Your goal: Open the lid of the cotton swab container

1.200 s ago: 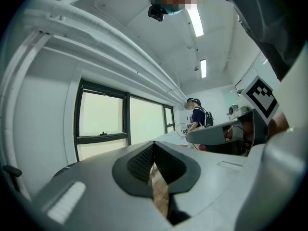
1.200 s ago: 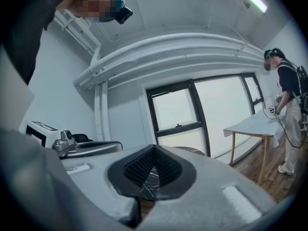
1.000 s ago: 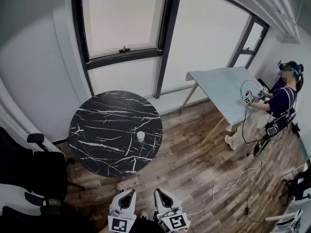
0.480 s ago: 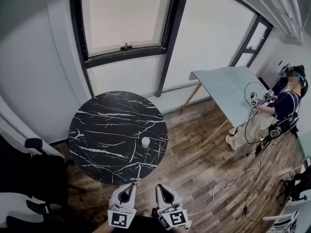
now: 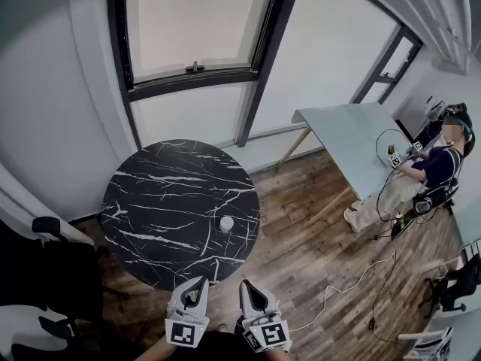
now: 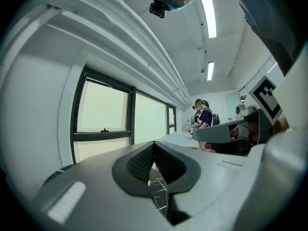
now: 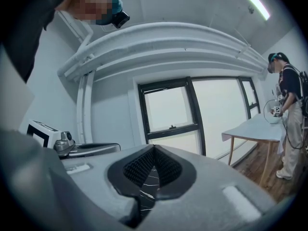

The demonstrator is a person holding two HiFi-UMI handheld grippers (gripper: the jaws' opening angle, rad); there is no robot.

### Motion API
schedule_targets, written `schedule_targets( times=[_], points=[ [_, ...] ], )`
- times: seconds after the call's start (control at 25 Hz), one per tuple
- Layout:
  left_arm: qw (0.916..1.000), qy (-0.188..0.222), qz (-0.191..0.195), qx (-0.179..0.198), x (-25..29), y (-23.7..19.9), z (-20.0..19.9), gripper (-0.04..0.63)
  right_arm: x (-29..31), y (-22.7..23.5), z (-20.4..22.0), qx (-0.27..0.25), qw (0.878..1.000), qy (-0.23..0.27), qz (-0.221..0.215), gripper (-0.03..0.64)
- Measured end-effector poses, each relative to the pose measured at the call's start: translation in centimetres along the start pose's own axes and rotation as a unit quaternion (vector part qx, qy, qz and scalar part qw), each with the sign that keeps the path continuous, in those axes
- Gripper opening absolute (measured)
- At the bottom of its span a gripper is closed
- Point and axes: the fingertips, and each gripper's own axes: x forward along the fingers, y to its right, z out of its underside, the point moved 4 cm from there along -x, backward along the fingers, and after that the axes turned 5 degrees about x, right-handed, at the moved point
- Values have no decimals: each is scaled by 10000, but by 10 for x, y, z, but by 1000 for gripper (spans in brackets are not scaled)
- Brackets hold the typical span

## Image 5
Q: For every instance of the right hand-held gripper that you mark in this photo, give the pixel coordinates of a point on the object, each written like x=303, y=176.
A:
x=272, y=335

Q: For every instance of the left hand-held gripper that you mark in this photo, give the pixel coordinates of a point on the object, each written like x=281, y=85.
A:
x=184, y=333

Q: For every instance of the clear plastic lid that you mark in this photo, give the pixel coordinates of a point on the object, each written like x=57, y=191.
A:
x=226, y=220

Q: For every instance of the person's left forearm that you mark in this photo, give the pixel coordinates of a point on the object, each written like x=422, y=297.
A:
x=158, y=350

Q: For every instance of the person's black shirt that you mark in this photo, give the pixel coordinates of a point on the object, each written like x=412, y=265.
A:
x=221, y=346

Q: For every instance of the round black marble table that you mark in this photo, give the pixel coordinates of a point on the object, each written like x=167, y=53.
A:
x=176, y=209

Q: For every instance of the black office chair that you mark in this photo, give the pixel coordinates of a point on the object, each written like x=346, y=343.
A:
x=458, y=288
x=45, y=269

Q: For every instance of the white chair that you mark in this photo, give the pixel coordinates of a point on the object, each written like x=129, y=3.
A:
x=432, y=340

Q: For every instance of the white table with wooden legs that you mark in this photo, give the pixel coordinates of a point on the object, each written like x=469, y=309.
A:
x=349, y=137

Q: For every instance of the pale desk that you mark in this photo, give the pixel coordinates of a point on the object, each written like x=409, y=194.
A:
x=467, y=224

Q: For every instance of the narrow black-framed window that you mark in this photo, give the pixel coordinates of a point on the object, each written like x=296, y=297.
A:
x=398, y=62

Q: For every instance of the large black-framed window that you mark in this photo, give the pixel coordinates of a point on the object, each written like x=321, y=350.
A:
x=195, y=17

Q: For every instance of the white ceiling pipes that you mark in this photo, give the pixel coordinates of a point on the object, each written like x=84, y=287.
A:
x=447, y=13

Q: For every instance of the white wall pipe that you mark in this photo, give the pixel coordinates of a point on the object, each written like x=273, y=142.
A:
x=34, y=209

